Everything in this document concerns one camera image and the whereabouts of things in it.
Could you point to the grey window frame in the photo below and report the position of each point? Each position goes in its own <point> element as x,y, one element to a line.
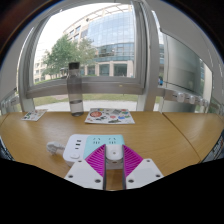
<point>86,87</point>

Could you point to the long wall socket rail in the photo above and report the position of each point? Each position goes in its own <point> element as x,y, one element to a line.
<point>186,98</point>

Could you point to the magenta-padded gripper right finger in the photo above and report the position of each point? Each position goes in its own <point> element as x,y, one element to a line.
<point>143,174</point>

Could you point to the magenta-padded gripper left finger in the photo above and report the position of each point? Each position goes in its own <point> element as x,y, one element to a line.
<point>85,175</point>

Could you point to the glass office building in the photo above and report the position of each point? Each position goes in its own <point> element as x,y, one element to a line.
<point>110,33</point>

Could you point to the small colourful sticker sheet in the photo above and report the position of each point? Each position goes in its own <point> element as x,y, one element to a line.
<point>34,115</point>

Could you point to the person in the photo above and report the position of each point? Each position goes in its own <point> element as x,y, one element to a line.
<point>161,81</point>

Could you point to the short wall socket rail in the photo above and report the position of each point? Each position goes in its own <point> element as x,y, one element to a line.
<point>9,101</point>

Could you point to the small white charger block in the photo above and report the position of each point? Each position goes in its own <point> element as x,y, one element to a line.
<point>114,153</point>

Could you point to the clear bottle with black cap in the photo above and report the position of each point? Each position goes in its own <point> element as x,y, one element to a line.
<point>75,93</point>

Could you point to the white and teal power strip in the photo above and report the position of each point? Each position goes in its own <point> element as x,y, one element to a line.
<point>75,146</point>

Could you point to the green tree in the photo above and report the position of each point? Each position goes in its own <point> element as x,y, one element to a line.
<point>63,55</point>

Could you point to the large colourful sticker sheet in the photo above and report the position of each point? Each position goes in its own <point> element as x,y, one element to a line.
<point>109,116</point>

